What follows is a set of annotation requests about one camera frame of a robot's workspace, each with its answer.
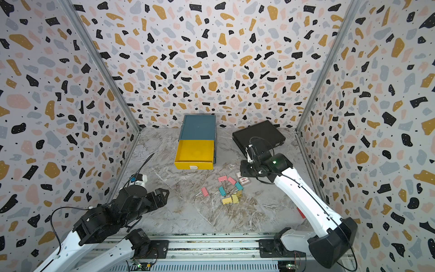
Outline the right aluminium corner post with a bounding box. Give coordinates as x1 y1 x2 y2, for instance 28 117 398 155
295 0 361 133

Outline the playing card box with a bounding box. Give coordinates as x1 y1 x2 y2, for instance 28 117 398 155
237 172 251 186

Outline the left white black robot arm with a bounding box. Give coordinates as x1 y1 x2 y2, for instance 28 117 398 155
36 185 169 272

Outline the yellow top drawer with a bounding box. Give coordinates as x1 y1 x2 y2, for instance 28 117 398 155
174 140 215 170

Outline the teal binder clip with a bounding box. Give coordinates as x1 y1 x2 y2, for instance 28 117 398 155
235 182 243 190
219 187 227 197

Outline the teal drawer cabinet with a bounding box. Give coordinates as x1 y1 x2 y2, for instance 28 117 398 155
179 114 216 164

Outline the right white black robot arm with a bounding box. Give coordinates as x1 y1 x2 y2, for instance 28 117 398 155
240 154 358 269

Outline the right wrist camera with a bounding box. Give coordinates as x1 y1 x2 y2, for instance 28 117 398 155
246 145 264 163

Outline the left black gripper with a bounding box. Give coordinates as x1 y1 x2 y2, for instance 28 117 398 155
122 187 172 229

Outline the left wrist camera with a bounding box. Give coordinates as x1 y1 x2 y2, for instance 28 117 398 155
129 173 147 187

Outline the black flat case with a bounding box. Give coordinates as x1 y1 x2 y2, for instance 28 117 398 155
232 121 285 157

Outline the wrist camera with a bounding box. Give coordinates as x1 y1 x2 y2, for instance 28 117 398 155
129 173 147 187
246 145 264 163

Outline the pink binder clip left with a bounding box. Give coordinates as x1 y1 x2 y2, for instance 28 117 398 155
194 187 210 198

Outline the pink binder clip right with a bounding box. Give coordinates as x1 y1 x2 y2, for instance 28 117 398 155
227 177 237 185

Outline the red small block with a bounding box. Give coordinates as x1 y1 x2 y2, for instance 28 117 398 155
297 207 306 219

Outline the left aluminium corner post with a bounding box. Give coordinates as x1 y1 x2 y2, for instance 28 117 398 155
57 0 141 133

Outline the aluminium corner post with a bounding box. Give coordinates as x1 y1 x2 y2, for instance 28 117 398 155
57 0 141 133
295 0 361 133

